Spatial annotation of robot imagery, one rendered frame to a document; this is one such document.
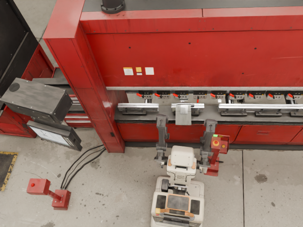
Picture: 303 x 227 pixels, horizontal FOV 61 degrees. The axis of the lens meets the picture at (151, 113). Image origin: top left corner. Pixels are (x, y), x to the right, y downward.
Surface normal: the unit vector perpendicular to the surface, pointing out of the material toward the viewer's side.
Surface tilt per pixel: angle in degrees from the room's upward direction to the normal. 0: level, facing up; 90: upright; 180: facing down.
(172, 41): 90
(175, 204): 0
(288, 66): 90
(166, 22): 90
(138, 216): 0
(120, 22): 90
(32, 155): 0
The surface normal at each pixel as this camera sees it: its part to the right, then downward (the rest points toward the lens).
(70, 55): -0.05, 0.86
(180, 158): -0.16, 0.29
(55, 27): -0.07, -0.51
